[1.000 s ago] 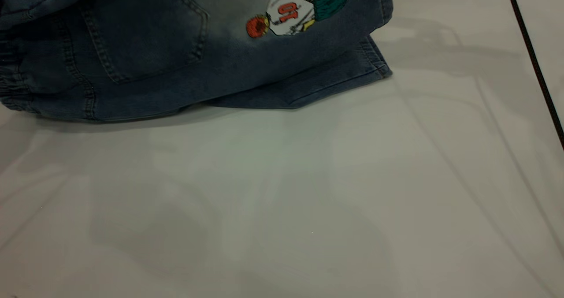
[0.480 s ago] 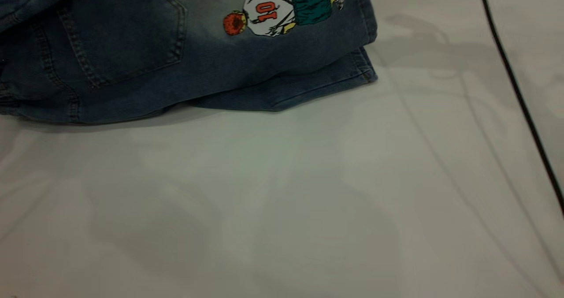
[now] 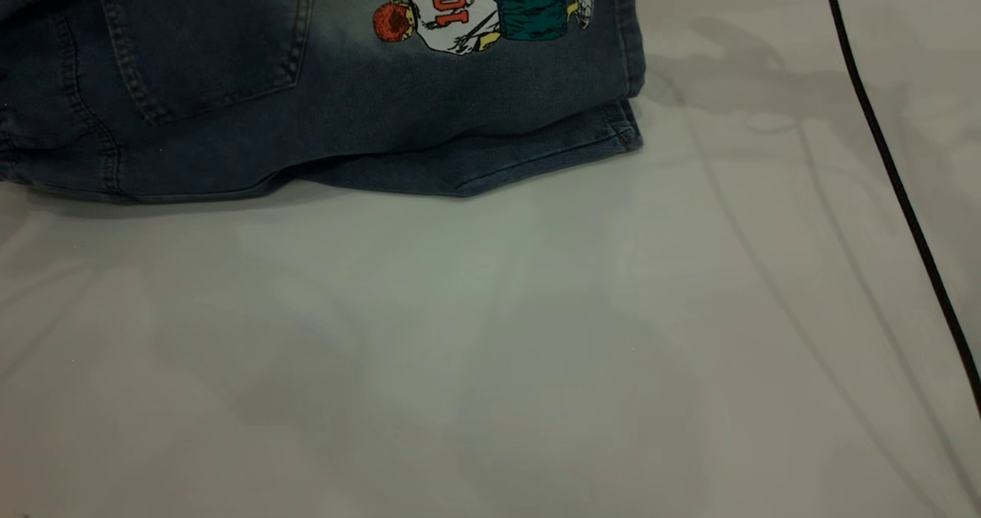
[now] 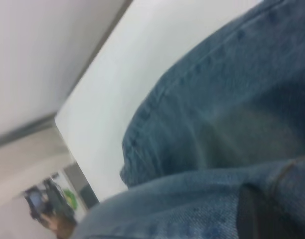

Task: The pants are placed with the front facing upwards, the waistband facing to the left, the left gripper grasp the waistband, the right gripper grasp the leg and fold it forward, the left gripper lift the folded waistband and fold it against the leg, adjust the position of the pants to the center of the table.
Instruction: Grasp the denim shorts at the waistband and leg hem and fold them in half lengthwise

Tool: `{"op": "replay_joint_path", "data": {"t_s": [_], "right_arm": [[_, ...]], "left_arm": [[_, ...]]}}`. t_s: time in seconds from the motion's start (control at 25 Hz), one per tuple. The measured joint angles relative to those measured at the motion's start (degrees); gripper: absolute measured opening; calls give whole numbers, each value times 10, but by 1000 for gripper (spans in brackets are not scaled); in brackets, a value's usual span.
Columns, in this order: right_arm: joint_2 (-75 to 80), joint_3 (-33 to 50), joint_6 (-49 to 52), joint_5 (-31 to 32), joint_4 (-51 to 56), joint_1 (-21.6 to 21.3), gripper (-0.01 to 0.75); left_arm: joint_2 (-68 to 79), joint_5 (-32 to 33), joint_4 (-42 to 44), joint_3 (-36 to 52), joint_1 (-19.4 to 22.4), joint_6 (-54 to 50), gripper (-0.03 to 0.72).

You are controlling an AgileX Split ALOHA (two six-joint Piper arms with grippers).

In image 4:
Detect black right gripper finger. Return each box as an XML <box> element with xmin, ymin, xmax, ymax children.
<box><xmin>238</xmin><ymin>183</ymin><xmax>297</xmax><ymax>239</ymax></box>

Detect dark blurry device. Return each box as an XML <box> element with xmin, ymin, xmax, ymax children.
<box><xmin>24</xmin><ymin>179</ymin><xmax>78</xmax><ymax>226</ymax></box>

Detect blue denim pants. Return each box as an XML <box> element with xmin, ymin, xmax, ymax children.
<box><xmin>71</xmin><ymin>0</ymin><xmax>305</xmax><ymax>239</ymax></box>

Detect green object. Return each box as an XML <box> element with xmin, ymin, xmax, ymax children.
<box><xmin>62</xmin><ymin>189</ymin><xmax>80</xmax><ymax>212</ymax></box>

